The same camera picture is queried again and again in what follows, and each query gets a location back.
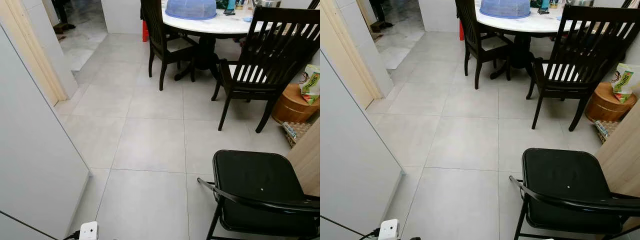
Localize thin black cable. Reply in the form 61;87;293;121
320;215;381;240
0;210;82;240

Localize round white marble table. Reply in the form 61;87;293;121
474;0;640;81
159;0;321;83

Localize light wooden cabinet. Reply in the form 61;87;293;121
595;97;640;231
286;118;321;197

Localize beige door frame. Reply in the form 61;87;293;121
0;0;68;107
320;0;383;110

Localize person's dark trousered legs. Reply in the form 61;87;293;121
369;0;394;30
50;0;77;35

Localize green snack bag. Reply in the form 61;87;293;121
611;63;635;104
299;64;321;106

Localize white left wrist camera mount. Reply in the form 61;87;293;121
79;221;99;240
378;219;400;240

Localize dark wooden dining chair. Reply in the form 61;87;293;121
455;0;513;91
526;5;640;132
140;0;198;92
211;6;321;134

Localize round wooden stool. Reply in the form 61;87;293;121
585;81;638;123
271;82;321;125

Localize black folding chair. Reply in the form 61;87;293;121
197;149;321;240
509;147;640;240

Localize blue mesh food cover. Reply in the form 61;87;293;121
165;0;218;21
479;0;532;19

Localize cardboard egg tray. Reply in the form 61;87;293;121
594;119;621;146
282;121;312;149

